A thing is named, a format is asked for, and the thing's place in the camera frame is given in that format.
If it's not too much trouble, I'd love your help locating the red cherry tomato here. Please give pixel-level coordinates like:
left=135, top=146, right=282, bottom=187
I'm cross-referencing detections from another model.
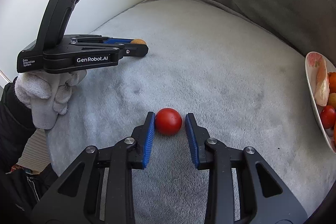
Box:
left=320, top=105, right=336, bottom=129
left=155, top=108, right=182, bottom=136

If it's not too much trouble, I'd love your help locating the peeled pomelo segment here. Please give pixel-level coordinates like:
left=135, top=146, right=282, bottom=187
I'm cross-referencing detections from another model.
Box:
left=314, top=57, right=330, bottom=107

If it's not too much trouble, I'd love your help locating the brown longan with stem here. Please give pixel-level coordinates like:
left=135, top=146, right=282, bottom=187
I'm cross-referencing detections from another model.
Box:
left=327, top=93, right=336, bottom=109

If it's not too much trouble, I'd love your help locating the mandarin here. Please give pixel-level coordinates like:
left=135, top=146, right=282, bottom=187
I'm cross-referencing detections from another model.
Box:
left=328, top=72, right=336, bottom=93

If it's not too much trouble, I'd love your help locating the floral white plate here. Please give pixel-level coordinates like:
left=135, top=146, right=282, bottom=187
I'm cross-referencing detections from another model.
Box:
left=305, top=51, right=335, bottom=154

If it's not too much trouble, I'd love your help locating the white gloved left hand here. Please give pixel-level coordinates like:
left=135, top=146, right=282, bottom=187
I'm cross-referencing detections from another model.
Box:
left=14, top=70, right=87, bottom=130

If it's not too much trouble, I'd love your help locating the black left sleeve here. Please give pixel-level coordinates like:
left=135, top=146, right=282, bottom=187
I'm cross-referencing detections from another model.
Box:
left=0, top=81, right=36, bottom=173

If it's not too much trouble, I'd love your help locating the light grey seat blanket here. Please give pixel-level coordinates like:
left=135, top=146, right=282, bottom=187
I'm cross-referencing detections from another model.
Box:
left=46, top=0, right=335, bottom=214

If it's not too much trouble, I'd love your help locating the black left camera box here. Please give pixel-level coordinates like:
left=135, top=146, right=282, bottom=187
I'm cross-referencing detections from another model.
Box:
left=35, top=0, right=80, bottom=51

